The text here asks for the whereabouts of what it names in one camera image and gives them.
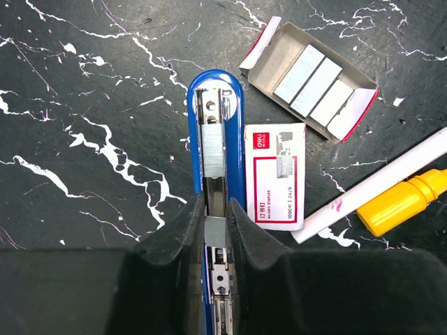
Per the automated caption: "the staple tray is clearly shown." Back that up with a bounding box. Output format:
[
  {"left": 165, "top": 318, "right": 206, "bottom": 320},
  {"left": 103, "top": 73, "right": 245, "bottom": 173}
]
[{"left": 239, "top": 16, "right": 379, "bottom": 143}]

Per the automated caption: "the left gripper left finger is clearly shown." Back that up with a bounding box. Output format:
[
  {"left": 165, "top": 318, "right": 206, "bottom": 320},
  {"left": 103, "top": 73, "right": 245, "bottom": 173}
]
[{"left": 1, "top": 195, "right": 205, "bottom": 334}]

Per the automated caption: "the red white staple box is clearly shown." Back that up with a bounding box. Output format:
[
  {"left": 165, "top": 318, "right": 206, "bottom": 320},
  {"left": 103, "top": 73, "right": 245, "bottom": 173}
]
[{"left": 244, "top": 123, "right": 306, "bottom": 232}]

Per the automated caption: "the white marker pen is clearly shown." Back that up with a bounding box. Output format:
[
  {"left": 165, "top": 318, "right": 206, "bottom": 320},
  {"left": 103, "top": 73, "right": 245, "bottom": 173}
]
[{"left": 291, "top": 128, "right": 446, "bottom": 244}]

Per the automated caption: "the staple strip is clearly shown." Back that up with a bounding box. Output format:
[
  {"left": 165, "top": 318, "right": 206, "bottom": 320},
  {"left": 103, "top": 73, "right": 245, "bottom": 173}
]
[
  {"left": 201, "top": 124, "right": 225, "bottom": 178},
  {"left": 205, "top": 216, "right": 227, "bottom": 248}
]

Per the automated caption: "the yellow marker cap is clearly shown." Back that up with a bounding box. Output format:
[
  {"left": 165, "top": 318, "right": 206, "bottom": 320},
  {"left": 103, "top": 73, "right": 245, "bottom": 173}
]
[{"left": 356, "top": 169, "right": 446, "bottom": 237}]

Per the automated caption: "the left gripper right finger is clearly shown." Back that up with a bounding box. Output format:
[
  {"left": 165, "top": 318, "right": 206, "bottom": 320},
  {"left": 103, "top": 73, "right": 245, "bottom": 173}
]
[{"left": 226, "top": 199, "right": 446, "bottom": 334}]

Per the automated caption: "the staples strip in box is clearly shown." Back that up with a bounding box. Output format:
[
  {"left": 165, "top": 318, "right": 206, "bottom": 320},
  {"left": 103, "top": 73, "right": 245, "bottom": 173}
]
[{"left": 274, "top": 45, "right": 353, "bottom": 127}]

